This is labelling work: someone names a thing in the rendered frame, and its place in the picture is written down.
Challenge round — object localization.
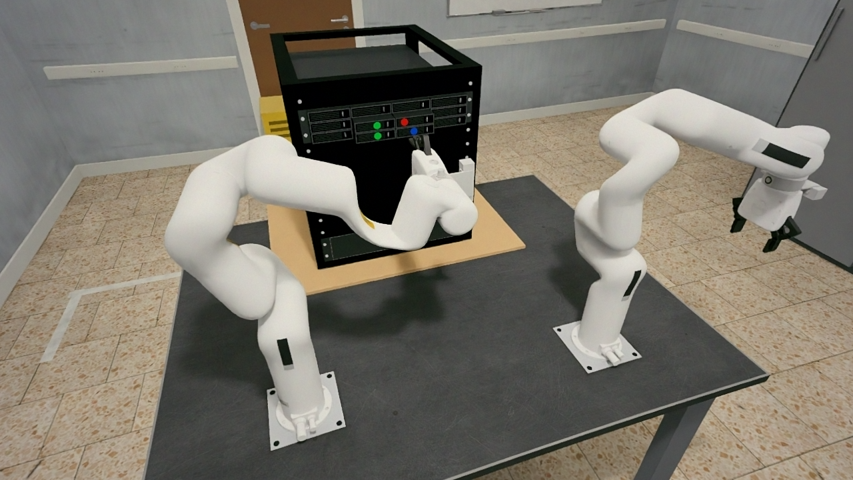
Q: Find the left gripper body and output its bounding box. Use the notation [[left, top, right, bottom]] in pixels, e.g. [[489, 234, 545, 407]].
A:
[[412, 149, 448, 177]]

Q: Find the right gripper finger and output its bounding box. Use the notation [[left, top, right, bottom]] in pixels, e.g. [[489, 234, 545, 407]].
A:
[[730, 197, 747, 233], [762, 216, 802, 253]]

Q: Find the tan wooden board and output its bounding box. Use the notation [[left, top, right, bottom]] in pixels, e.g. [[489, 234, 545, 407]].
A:
[[267, 188, 525, 295]]

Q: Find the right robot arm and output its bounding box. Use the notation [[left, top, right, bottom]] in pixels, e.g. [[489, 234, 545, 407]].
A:
[[571, 89, 830, 366]]

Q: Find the black server rack frame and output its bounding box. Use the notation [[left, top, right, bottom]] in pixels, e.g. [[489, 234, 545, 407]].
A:
[[270, 24, 482, 270]]

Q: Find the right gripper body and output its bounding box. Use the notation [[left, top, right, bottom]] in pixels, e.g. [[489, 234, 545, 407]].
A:
[[738, 178, 802, 231]]

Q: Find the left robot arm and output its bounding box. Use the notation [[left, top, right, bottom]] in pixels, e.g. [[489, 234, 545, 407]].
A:
[[164, 135, 478, 441]]

